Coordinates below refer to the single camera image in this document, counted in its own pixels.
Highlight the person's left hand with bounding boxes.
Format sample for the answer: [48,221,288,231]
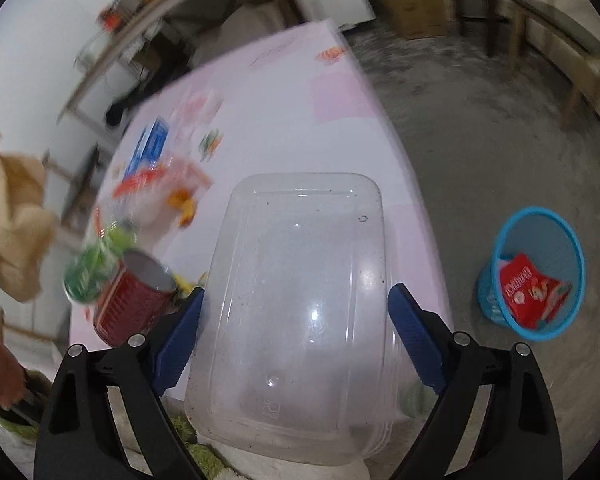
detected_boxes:
[0,317,28,411]

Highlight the white pillows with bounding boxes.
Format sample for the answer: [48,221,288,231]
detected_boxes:
[220,2,286,43]

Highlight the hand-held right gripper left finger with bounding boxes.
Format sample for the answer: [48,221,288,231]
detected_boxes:
[34,286,206,480]

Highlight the beige cloth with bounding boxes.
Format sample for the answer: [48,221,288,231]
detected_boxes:
[0,130,60,303]

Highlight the red paper cup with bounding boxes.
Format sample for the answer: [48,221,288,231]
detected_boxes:
[92,251,178,348]

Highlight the blue toothpaste box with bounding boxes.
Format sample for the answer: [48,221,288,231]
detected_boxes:
[122,116,172,183]

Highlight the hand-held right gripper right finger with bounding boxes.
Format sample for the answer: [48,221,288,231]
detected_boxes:
[387,282,563,480]

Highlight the wooden chair dark seat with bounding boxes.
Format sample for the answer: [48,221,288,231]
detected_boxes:
[510,0,600,131]

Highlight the clear plastic container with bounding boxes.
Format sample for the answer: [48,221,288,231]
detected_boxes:
[184,172,406,467]

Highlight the black cloth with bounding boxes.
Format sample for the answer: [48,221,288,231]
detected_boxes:
[104,87,146,128]

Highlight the green snack bag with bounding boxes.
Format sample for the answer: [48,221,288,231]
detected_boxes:
[62,222,138,306]

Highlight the white side table wooden top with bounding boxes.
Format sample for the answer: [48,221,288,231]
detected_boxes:
[55,0,301,126]

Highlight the blue plastic waste basket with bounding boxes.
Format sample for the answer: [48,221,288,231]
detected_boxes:
[476,206,586,343]

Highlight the cardboard box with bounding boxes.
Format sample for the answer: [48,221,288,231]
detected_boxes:
[377,0,456,41]

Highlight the wooden chair black seat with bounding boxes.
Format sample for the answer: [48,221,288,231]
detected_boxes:
[42,142,106,231]

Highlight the orange peel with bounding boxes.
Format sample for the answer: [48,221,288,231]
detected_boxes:
[167,187,201,228]

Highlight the red snack bag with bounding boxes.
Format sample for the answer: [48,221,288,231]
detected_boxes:
[497,252,575,331]

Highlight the green towel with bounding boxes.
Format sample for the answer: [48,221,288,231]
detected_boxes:
[170,400,246,480]

